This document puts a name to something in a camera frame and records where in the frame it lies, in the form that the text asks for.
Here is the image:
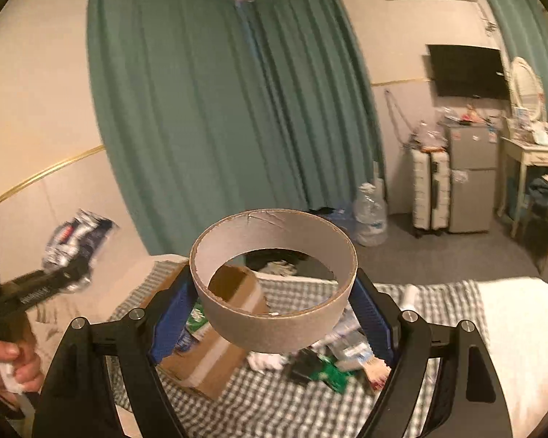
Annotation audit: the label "white crumpled cloth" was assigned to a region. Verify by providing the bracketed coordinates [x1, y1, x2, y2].
[256, 260, 302, 277]

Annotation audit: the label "green checkered blanket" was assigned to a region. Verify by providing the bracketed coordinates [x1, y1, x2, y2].
[107, 260, 491, 438]

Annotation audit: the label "black wall television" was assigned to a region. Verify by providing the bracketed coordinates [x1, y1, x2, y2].
[427, 44, 511, 100]

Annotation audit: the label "wide green curtain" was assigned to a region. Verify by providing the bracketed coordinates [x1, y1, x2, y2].
[88, 0, 387, 256]

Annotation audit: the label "blue plastic bags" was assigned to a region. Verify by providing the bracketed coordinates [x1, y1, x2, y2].
[322, 207, 359, 242]

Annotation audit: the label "brown cardboard box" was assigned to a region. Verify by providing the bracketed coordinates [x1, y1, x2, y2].
[139, 262, 269, 401]

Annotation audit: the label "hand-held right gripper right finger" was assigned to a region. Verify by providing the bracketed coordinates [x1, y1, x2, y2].
[347, 269, 514, 438]

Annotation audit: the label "white oval mirror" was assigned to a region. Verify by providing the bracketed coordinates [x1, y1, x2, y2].
[509, 57, 546, 122]

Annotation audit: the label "silver blue snack bag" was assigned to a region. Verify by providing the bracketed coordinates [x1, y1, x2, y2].
[41, 208, 119, 293]

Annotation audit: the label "grey mini fridge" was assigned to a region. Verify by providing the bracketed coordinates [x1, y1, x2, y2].
[445, 121, 501, 234]

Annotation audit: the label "pile of clothes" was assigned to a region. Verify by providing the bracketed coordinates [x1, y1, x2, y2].
[527, 169, 548, 211]

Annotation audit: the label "person's left hand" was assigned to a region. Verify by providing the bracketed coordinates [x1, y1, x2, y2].
[0, 340, 44, 395]

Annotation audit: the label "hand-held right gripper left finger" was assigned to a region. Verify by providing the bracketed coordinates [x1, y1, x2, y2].
[31, 267, 199, 438]

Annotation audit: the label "green packet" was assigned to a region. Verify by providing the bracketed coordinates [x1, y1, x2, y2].
[311, 360, 352, 395]
[185, 310, 211, 338]

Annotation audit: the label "white hard suitcase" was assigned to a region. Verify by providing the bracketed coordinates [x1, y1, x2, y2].
[411, 148, 452, 238]

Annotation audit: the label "black packet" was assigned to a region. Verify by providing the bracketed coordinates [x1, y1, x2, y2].
[289, 349, 323, 381]

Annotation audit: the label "cardboard tape roll core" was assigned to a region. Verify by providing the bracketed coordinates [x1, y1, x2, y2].
[189, 208, 358, 354]

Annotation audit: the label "large clear water bottle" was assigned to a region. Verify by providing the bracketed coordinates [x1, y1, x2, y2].
[353, 182, 389, 247]

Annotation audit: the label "white duvet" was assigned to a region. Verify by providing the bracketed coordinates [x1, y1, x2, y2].
[477, 278, 548, 438]

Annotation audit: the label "white dressing table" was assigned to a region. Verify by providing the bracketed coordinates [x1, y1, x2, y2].
[498, 134, 548, 238]

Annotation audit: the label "clear plastic packet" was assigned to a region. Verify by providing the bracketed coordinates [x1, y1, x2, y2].
[329, 324, 375, 370]

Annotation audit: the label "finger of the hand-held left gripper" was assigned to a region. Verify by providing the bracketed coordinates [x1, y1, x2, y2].
[50, 258, 94, 293]

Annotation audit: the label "clear plastic bag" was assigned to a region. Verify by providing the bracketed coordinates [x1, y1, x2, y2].
[411, 121, 448, 153]

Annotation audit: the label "white crumpled tissue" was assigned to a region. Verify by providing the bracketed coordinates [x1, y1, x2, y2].
[249, 351, 286, 372]

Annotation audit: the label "narrow green curtain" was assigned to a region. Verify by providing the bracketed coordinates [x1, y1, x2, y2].
[468, 0, 548, 128]

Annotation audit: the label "white cylindrical bottle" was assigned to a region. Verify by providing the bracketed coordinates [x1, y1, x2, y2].
[402, 283, 421, 315]

